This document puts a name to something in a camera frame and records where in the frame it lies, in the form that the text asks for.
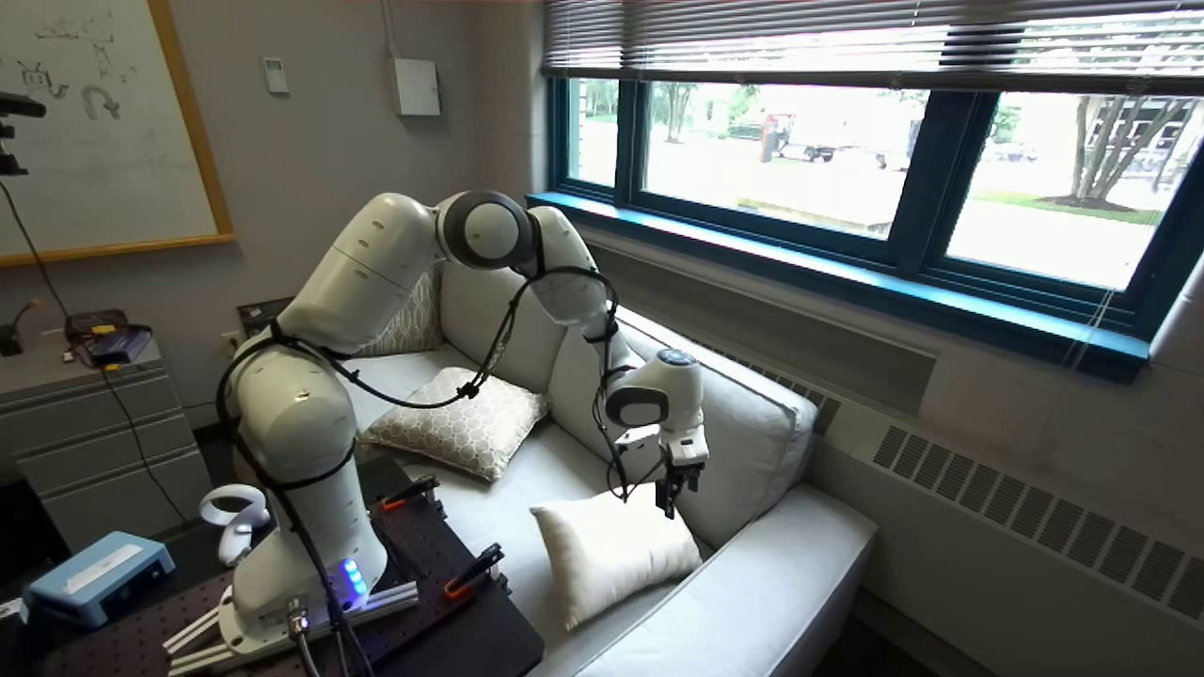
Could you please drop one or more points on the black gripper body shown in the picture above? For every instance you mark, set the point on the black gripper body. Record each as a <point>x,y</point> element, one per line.
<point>679,477</point>

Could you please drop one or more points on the small cream pillow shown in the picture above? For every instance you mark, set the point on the small cream pillow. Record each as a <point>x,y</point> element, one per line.
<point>615,552</point>

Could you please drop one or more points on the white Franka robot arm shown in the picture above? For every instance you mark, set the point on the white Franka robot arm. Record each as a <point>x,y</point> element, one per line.
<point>304,425</point>

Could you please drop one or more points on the gray sofa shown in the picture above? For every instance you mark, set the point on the gray sofa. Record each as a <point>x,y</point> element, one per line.
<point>753,588</point>

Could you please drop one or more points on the beige geometric patterned pillow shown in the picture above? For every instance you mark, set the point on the beige geometric patterned pillow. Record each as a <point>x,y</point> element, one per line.
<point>466,434</point>

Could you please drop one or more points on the white lattice patterned pillow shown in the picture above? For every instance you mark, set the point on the white lattice patterned pillow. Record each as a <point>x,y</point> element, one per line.
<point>421,326</point>

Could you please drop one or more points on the black orange clamp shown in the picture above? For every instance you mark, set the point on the black orange clamp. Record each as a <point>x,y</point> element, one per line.
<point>409,494</point>
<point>476,568</point>

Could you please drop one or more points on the black robot table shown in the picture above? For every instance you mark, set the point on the black robot table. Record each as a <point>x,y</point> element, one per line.
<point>476,641</point>

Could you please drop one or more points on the radiator vent grille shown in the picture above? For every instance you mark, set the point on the radiator vent grille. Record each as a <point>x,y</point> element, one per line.
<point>1041,512</point>

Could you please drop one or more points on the white VR controller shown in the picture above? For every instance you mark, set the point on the white VR controller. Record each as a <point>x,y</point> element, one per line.
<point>236,543</point>

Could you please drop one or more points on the window blinds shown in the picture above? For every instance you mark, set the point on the window blinds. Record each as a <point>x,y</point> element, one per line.
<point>877,38</point>

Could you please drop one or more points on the tree outside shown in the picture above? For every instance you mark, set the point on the tree outside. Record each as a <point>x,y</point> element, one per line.
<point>1103,157</point>

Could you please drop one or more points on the blue box device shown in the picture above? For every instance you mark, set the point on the blue box device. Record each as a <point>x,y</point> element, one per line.
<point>97,582</point>

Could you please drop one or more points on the gray drawer cabinet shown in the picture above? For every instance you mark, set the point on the gray drawer cabinet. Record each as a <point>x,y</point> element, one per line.
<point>87,438</point>

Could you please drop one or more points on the black orange small box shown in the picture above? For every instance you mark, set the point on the black orange small box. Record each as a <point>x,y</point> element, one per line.
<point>107,339</point>

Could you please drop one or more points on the wood framed whiteboard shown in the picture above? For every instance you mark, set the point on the wood framed whiteboard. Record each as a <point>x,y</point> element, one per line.
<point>100,136</point>

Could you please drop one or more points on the small black stand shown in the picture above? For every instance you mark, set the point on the small black stand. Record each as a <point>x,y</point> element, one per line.
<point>8,334</point>

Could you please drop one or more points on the teal window frame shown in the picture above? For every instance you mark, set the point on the teal window frame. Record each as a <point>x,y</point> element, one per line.
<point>930,175</point>

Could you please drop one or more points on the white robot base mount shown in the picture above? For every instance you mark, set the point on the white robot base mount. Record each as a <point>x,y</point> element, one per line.
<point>221,635</point>

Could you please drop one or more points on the white wall box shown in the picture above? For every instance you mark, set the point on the white wall box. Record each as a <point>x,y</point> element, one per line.
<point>416,87</point>

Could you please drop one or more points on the white wall switch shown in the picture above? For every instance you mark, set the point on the white wall switch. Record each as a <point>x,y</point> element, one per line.
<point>276,78</point>

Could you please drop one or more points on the black camera on stand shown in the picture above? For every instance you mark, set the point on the black camera on stand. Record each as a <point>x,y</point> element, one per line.
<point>18,107</point>

